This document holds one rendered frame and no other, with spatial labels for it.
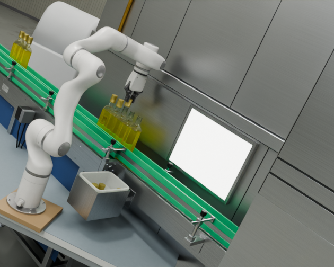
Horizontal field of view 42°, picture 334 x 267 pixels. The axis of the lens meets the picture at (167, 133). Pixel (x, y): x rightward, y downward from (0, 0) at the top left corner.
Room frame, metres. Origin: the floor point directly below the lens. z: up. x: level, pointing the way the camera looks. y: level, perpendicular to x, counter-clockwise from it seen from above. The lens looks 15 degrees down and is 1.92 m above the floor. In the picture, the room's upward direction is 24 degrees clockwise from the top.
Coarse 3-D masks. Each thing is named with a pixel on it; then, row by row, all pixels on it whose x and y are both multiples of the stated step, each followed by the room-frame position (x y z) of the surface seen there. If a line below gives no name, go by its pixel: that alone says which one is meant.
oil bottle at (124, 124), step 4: (124, 120) 2.29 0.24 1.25; (128, 120) 2.29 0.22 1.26; (120, 124) 2.30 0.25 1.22; (124, 124) 2.28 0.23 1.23; (128, 124) 2.27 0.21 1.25; (120, 128) 2.29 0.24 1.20; (124, 128) 2.28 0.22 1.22; (120, 132) 2.28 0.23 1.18; (124, 132) 2.27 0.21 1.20; (116, 136) 2.29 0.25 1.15; (120, 136) 2.28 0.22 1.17; (124, 136) 2.27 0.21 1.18; (120, 140) 2.27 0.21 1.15
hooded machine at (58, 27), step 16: (48, 16) 4.41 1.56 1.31; (64, 16) 4.42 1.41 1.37; (80, 16) 4.46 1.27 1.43; (48, 32) 4.37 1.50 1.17; (64, 32) 4.36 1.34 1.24; (80, 32) 4.35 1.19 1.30; (32, 48) 4.32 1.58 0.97; (48, 48) 4.34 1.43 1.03; (64, 48) 4.33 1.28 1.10; (32, 64) 4.31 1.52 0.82; (48, 64) 4.28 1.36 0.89; (64, 64) 4.26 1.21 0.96; (48, 80) 4.28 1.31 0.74; (64, 80) 4.25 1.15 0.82
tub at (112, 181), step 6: (84, 174) 1.99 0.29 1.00; (90, 174) 2.03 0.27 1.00; (96, 174) 2.06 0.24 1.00; (102, 174) 2.09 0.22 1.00; (108, 174) 2.12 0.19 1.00; (114, 174) 2.12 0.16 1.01; (84, 180) 1.93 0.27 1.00; (90, 180) 2.03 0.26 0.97; (96, 180) 2.07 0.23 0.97; (102, 180) 2.10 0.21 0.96; (108, 180) 2.12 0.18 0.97; (114, 180) 2.11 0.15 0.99; (120, 180) 2.09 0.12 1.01; (108, 186) 2.11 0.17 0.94; (114, 186) 2.09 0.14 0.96; (120, 186) 2.07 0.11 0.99; (126, 186) 2.05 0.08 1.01; (102, 192) 1.89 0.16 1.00
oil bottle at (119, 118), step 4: (116, 116) 2.33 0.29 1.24; (120, 116) 2.32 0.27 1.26; (124, 116) 2.33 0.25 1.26; (116, 120) 2.32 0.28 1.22; (120, 120) 2.31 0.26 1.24; (112, 124) 2.33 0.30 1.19; (116, 124) 2.32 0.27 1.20; (112, 128) 2.32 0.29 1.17; (116, 128) 2.31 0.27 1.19; (112, 132) 2.32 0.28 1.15; (116, 132) 2.31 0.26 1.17; (112, 136) 2.31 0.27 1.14
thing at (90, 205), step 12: (72, 192) 1.96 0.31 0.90; (84, 192) 1.92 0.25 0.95; (96, 192) 1.88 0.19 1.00; (108, 192) 1.93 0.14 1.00; (120, 192) 2.00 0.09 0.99; (132, 192) 2.10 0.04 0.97; (72, 204) 1.94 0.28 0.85; (84, 204) 1.90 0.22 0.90; (96, 204) 1.89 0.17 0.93; (108, 204) 1.95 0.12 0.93; (120, 204) 2.03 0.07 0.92; (84, 216) 1.88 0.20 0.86; (96, 216) 1.92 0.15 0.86; (108, 216) 1.98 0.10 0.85
